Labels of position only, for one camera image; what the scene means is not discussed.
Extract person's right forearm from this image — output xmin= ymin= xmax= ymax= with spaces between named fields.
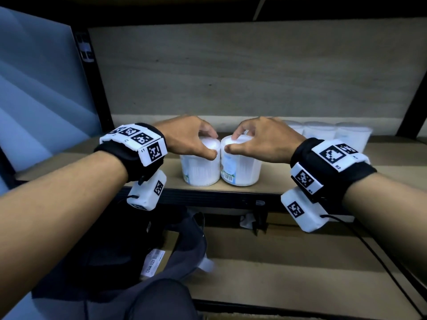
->
xmin=342 ymin=172 xmax=427 ymax=274

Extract person's left forearm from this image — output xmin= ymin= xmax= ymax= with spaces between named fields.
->
xmin=0 ymin=150 xmax=130 ymax=307

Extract person's right hand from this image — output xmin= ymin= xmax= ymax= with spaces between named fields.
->
xmin=224 ymin=116 xmax=307 ymax=164

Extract dark grey plastic bag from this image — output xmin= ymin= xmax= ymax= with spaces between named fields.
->
xmin=32 ymin=203 xmax=215 ymax=304

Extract person's left hand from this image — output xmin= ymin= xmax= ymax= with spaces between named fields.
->
xmin=153 ymin=115 xmax=219 ymax=161

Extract white crumpled paper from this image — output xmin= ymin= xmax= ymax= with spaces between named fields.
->
xmin=239 ymin=212 xmax=257 ymax=230

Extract black metal wooden shelf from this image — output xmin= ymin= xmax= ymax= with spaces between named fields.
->
xmin=0 ymin=0 xmax=427 ymax=320

